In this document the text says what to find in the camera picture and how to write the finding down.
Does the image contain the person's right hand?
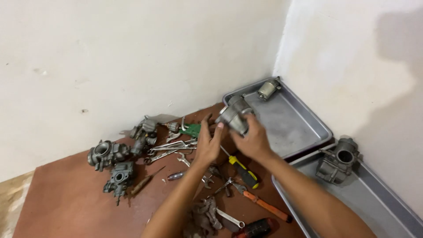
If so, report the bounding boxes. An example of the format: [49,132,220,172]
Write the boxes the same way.
[230,113,275,162]

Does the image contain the person's left hand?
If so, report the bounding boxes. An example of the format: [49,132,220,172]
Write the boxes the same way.
[193,113,225,166]

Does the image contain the grey starter motor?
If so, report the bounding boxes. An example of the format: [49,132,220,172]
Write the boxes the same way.
[215,95,256,135]

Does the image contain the yellow black screwdriver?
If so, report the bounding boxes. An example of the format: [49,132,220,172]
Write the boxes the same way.
[220,145,260,190]

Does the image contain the green plastic part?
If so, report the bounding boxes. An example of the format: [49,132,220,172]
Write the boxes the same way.
[179,123,201,138]

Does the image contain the small silver starter motor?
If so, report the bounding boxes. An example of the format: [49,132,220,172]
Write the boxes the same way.
[257,77,282,100]

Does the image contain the grey metal tray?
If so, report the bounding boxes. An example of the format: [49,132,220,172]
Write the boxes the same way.
[272,143,423,238]
[222,77,334,160]

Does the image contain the copper motor armature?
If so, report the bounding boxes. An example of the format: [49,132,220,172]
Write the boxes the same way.
[161,122,181,133]

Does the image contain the bunch of silver wrenches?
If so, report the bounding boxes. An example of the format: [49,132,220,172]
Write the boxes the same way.
[144,138,198,166]

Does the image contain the silver combination wrench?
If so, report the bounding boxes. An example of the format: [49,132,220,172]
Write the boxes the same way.
[215,208,245,229]

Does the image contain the grey dirty rag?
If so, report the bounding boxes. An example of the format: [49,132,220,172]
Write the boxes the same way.
[184,196,223,238]

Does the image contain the tall grey carburetor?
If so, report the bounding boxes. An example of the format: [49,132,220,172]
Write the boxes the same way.
[129,115,159,156]

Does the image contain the grey carburetor with round bore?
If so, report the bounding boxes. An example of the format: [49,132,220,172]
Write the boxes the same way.
[316,137,362,185]

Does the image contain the brown table mat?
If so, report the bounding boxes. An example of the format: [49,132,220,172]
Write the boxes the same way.
[13,102,306,238]

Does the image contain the small dark grey carburetor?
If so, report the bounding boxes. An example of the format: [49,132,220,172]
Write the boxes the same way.
[103,161,135,206]

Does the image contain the grey carburetor with large throat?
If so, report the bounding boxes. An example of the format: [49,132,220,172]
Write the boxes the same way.
[87,140,132,172]

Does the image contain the orange handled adjustable wrench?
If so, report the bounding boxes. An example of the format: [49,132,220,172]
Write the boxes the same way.
[230,181,293,223]

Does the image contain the red black tool handle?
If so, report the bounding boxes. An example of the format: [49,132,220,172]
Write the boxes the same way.
[234,218,273,238]

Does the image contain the brown wooden handled screwdriver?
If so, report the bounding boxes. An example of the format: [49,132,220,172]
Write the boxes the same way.
[130,165,166,196]

